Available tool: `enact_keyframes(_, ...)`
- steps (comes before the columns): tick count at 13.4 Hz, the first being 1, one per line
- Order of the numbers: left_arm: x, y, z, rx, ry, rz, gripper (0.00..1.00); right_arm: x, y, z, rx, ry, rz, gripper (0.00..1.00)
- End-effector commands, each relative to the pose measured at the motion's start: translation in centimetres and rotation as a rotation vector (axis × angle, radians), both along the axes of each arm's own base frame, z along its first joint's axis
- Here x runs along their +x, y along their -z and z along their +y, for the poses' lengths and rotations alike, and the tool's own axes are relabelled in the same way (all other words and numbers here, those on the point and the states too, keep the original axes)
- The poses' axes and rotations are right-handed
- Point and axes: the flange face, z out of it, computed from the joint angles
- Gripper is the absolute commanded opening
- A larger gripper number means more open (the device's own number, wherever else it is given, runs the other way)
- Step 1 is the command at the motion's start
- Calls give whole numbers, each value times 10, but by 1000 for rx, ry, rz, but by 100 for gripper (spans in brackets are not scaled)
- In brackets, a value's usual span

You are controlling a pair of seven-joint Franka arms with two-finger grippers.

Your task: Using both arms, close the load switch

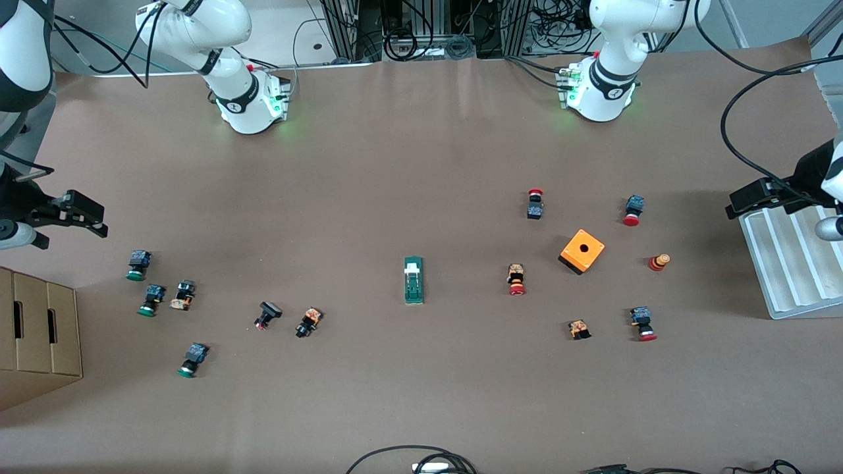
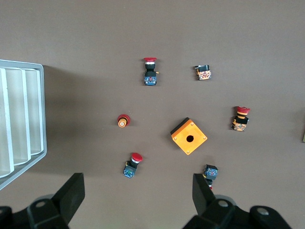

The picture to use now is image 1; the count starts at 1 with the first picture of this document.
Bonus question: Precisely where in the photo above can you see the thick black cable loop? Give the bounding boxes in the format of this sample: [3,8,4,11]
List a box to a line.
[346,446,478,474]

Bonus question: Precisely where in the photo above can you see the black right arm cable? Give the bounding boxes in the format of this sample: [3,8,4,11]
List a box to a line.
[51,3,165,90]

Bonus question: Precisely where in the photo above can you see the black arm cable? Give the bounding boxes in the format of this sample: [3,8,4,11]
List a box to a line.
[51,3,165,90]
[688,0,843,198]

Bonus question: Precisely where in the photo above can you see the black selector beige contact block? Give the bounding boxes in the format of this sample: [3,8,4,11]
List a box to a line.
[169,280,196,311]

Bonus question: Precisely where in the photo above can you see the tangled black cables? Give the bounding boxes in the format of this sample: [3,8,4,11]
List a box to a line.
[527,0,597,53]

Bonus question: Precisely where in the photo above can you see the brown cardboard box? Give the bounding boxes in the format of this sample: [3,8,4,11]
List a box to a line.
[0,266,84,412]

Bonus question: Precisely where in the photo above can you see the orange button enclosure box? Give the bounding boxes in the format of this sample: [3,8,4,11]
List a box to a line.
[558,228,606,276]

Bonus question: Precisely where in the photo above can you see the white ridged plastic tray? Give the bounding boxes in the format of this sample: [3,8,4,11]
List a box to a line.
[739,201,843,321]

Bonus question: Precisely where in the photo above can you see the green-capped push button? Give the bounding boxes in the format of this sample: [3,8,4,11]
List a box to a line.
[137,284,167,317]
[126,250,152,282]
[177,342,209,379]

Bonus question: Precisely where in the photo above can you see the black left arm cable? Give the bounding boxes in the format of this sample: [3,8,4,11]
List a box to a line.
[688,0,843,198]

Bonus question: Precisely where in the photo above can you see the black button orange contact block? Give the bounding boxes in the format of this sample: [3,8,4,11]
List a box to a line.
[295,307,323,339]

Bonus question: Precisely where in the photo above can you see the green terminal block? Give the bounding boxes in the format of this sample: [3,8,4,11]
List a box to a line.
[403,256,425,305]

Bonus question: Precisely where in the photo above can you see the black square push button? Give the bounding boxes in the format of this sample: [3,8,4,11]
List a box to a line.
[254,302,283,330]

